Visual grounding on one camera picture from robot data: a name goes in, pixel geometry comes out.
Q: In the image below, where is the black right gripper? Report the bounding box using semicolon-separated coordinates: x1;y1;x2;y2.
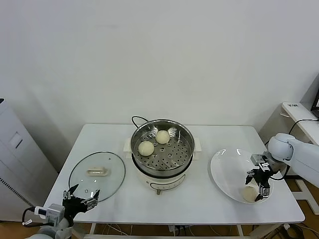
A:
245;167;273;202

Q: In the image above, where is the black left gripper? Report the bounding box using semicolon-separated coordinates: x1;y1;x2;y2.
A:
62;184;101;224

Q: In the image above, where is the white steamed baozi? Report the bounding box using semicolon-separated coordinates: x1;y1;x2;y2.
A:
240;185;260;204
138;140;155;157
156;130;171;144

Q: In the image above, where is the glass pot lid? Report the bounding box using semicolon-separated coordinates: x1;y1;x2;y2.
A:
69;150;126;202

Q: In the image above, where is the steel perforated steamer basket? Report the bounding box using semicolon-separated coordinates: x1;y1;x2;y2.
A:
131;119;196;176

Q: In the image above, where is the white round plate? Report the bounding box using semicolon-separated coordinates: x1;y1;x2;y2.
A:
210;148;275;205

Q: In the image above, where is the white floor cabinet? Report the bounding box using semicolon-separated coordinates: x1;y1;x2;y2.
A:
0;97;60;222

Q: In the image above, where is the white electric cooker base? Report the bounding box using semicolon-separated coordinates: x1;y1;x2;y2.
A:
124;136;203;196

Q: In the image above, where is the black laptop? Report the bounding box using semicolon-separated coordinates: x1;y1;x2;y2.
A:
311;91;319;112

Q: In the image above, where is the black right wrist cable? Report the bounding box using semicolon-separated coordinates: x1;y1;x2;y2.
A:
270;164;290;181

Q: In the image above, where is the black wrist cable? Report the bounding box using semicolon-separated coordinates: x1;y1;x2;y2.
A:
270;164;290;181
22;206;48;227

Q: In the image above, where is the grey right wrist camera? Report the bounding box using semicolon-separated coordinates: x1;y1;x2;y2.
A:
250;153;270;170

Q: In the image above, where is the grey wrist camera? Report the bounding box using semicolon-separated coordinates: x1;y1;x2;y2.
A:
250;153;270;170
46;203;65;226

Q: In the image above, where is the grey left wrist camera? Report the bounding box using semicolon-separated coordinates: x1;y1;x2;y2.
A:
46;203;65;226

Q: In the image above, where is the white cable bundle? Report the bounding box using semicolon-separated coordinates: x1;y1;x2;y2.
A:
103;223;132;235

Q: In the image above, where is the white table leg frame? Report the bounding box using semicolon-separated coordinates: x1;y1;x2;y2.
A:
82;223;246;237

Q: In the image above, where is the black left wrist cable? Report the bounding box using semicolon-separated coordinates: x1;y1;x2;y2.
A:
22;206;48;227

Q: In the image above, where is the black laptop hub cable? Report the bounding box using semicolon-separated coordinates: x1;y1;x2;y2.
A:
289;119;319;135

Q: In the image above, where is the black cooker power cord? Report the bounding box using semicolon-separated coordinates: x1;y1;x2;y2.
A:
132;116;150;130

